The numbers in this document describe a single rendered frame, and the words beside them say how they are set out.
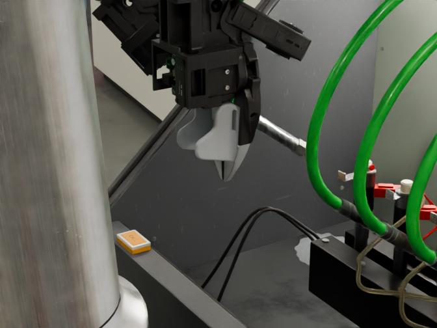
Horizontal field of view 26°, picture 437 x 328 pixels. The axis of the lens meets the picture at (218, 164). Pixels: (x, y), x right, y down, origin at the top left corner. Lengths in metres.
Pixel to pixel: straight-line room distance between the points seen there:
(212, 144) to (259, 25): 0.13
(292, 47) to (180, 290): 0.43
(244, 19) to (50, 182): 0.47
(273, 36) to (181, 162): 0.57
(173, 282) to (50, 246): 0.79
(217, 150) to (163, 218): 0.57
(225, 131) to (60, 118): 0.48
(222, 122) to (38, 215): 0.46
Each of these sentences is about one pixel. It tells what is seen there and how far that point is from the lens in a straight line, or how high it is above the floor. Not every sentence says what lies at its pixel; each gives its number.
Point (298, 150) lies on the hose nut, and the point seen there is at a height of 1.10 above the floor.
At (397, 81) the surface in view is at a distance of 1.04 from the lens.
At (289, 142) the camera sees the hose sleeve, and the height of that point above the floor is 1.11.
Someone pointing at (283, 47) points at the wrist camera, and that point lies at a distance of 0.96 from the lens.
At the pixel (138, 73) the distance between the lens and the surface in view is 4.69.
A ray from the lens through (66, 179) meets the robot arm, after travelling 0.49.
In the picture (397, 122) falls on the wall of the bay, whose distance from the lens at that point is 1.65.
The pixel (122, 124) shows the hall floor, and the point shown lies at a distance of 4.63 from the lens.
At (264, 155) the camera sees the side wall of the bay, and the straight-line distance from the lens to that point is 1.57.
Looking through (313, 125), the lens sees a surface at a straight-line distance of 1.08.
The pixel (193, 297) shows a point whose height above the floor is 0.95.
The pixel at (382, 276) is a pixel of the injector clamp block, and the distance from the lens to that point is 1.26.
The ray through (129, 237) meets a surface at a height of 0.96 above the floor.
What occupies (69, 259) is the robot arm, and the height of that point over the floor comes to 1.35.
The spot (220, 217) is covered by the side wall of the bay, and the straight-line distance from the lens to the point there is 1.57.
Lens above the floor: 1.59
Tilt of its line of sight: 23 degrees down
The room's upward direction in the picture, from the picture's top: straight up
